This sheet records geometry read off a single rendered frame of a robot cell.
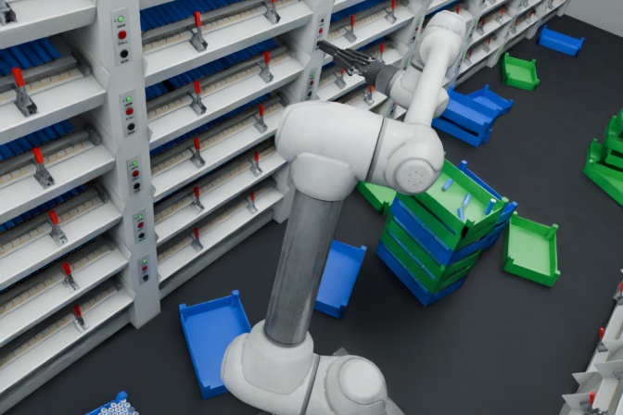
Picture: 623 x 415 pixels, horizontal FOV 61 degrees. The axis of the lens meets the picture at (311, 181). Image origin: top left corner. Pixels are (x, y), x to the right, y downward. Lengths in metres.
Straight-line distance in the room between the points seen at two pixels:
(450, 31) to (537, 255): 1.27
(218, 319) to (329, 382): 0.72
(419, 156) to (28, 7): 0.74
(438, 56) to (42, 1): 0.87
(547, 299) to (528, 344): 0.25
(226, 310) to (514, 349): 1.03
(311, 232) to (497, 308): 1.25
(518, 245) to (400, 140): 1.56
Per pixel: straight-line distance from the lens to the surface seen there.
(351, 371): 1.26
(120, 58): 1.20
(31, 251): 1.40
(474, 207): 1.90
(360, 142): 0.97
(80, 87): 1.22
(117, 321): 1.85
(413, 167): 0.94
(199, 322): 1.88
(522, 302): 2.27
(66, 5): 1.12
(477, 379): 1.98
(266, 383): 1.27
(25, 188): 1.28
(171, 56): 1.32
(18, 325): 1.53
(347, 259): 2.11
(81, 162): 1.32
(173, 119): 1.43
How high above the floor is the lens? 1.58
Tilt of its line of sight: 41 degrees down
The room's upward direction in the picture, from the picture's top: 11 degrees clockwise
